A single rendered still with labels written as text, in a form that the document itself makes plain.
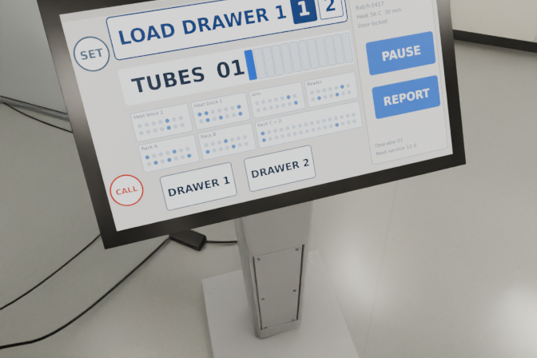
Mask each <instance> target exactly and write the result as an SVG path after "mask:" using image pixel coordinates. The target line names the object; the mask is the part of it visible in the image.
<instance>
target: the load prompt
mask: <svg viewBox="0 0 537 358"><path fill-rule="evenodd" d="M104 18H105V24H106V27H107V30H108V34H109V39H110V44H111V47H112V51H113V56H114V60H115V61H116V62H118V61H123V60H127V59H132V58H141V57H146V56H151V55H156V54H165V53H169V52H174V51H179V50H188V49H193V48H198V47H203V46H212V45H216V44H221V43H226V42H235V41H240V40H245V39H250V38H259V37H264V36H269V35H274V34H282V33H288V32H293V31H298V30H306V29H311V28H316V27H321V26H330V25H335V24H340V23H344V22H348V11H347V5H346V0H213V1H208V2H199V3H193V4H188V5H182V6H172V7H167V8H161V9H156V10H147V11H141V12H135V13H130V14H120V15H114V16H109V17H104Z"/></svg>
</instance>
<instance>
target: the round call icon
mask: <svg viewBox="0 0 537 358"><path fill-rule="evenodd" d="M105 183H106V186H107V189H108V193H109V198H110V201H111V205H112V207H113V211H114V210H119V209H125V208H129V207H133V206H136V205H143V204H147V203H149V202H148V199H147V196H146V192H145V186H144V183H143V180H142V176H141V170H137V171H133V172H129V173H122V174H118V175H114V176H110V177H105Z"/></svg>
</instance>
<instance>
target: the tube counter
mask: <svg viewBox="0 0 537 358"><path fill-rule="evenodd" d="M212 58H213V65H214V69H215V74H216V78H217V85H218V89H221V88H225V87H230V86H238V85H243V84H247V83H251V82H259V81H264V80H269V79H273V78H281V77H285V76H290V75H294V74H302V73H307V72H312V71H316V70H324V69H328V68H332V67H337V66H345V65H350V64H354V63H355V60H354V54H353V48H352V39H351V33H350V30H345V31H340V32H335V33H330V34H322V35H317V36H311V37H306V38H298V39H293V40H288V41H283V42H275V43H270V44H265V45H260V46H252V47H247V48H242V49H237V50H229V51H224V52H219V53H215V54H212Z"/></svg>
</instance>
